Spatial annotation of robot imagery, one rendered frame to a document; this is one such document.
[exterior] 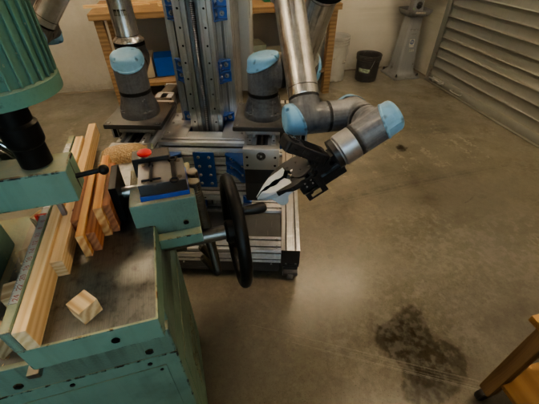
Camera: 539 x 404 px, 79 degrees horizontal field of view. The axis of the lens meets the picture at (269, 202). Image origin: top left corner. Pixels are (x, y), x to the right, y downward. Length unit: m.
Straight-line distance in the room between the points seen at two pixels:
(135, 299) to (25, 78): 0.37
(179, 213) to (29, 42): 0.38
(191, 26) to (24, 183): 0.88
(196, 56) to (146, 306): 1.00
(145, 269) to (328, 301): 1.16
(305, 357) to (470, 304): 0.86
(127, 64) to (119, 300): 0.91
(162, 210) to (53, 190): 0.20
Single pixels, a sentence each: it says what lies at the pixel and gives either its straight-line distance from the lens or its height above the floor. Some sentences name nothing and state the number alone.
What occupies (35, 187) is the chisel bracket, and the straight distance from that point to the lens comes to 0.71.
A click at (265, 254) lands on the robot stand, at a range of 1.59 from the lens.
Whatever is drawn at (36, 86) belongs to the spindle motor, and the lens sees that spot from 0.60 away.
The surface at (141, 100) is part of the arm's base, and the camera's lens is 1.40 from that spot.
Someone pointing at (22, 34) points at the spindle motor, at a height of 1.29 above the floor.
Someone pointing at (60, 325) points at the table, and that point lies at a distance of 0.66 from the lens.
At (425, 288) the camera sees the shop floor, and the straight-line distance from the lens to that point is 1.88.
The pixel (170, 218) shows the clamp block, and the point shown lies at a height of 0.91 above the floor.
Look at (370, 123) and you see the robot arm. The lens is 0.76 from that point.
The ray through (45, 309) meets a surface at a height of 0.92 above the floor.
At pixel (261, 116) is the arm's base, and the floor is 0.84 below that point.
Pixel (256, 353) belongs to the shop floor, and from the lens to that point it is 1.55.
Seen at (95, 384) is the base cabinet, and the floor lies 0.67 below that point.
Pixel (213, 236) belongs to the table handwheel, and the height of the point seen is 0.82.
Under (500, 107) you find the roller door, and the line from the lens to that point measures 3.78.
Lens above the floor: 1.40
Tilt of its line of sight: 40 degrees down
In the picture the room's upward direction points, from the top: straight up
